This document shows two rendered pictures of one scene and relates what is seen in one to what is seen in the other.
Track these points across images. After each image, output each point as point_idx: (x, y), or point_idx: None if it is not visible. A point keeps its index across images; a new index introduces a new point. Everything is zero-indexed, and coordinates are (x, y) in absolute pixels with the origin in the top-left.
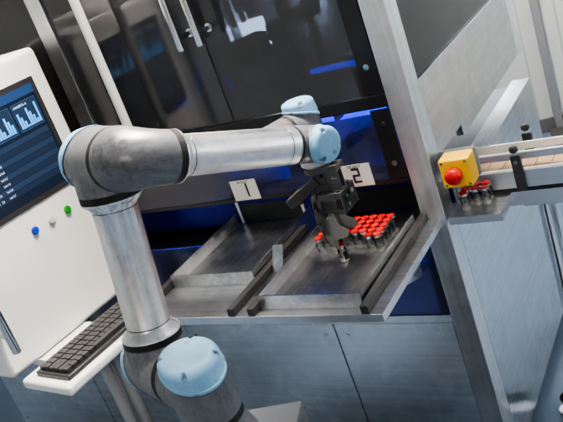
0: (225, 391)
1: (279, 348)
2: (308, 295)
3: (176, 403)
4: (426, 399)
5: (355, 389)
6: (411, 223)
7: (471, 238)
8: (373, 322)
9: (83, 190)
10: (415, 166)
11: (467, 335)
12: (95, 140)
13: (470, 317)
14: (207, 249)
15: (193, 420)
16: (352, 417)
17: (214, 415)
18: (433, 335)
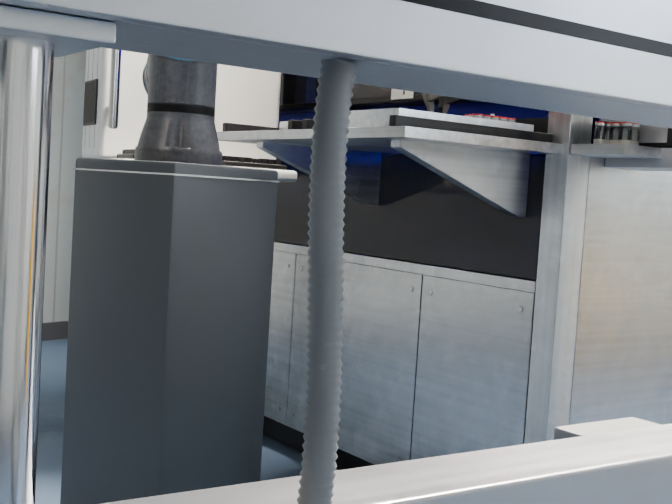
0: (195, 73)
1: (365, 299)
2: (359, 110)
3: (149, 66)
4: (476, 403)
5: (414, 372)
6: (526, 130)
7: (604, 209)
8: (459, 279)
9: None
10: None
11: (543, 314)
12: None
13: (554, 288)
14: None
15: (153, 86)
16: (399, 413)
17: (171, 87)
18: (510, 308)
